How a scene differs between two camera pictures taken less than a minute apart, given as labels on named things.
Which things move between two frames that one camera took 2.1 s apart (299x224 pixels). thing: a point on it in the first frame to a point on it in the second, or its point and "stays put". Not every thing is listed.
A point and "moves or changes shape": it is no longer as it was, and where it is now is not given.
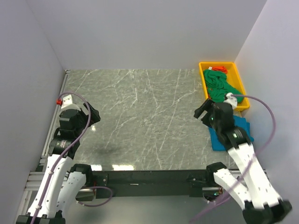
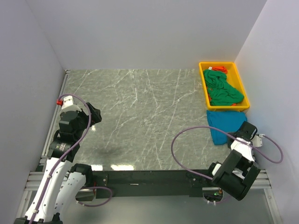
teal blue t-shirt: x=217 y=143 moves or changes shape
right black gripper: x=208 y=104 to x=228 y=142
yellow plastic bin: x=233 y=77 stays put
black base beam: x=163 y=184 stays put
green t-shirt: x=218 y=87 stays put
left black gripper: x=95 y=116 stays put
